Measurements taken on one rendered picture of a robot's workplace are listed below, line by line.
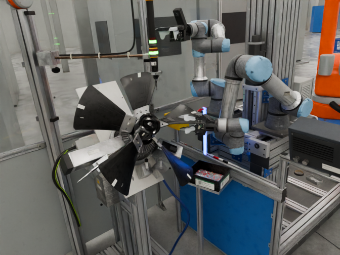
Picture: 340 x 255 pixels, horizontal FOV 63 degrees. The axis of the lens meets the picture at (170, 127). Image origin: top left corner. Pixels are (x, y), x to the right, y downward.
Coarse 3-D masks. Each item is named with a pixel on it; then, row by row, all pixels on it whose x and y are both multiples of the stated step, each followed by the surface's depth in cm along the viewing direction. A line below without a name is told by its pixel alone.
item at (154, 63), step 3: (153, 60) 135; (156, 60) 136; (153, 63) 136; (156, 63) 136; (153, 66) 136; (156, 66) 137; (153, 69) 137; (156, 69) 137; (153, 75) 139; (156, 75) 139; (156, 78) 139
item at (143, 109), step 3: (147, 105) 147; (138, 108) 149; (141, 108) 148; (144, 108) 147; (147, 108) 146; (135, 111) 149; (138, 111) 148; (144, 111) 146; (147, 111) 145; (135, 114) 148; (138, 114) 147; (141, 114) 146; (138, 117) 146
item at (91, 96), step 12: (84, 96) 132; (96, 96) 133; (84, 108) 132; (96, 108) 133; (108, 108) 135; (120, 108) 137; (84, 120) 133; (96, 120) 135; (108, 120) 137; (120, 120) 138
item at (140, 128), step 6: (144, 114) 139; (150, 114) 141; (138, 120) 137; (144, 120) 138; (150, 120) 140; (156, 120) 142; (138, 126) 137; (144, 126) 137; (150, 126) 139; (156, 126) 141; (132, 132) 144; (138, 132) 139; (144, 132) 136; (150, 132) 137; (156, 132) 138; (132, 138) 143; (144, 138) 140; (150, 138) 142; (144, 144) 145
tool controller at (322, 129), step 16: (288, 128) 122; (304, 128) 119; (320, 128) 116; (336, 128) 113; (304, 144) 119; (320, 144) 113; (336, 144) 108; (304, 160) 122; (320, 160) 118; (336, 160) 112; (336, 176) 116
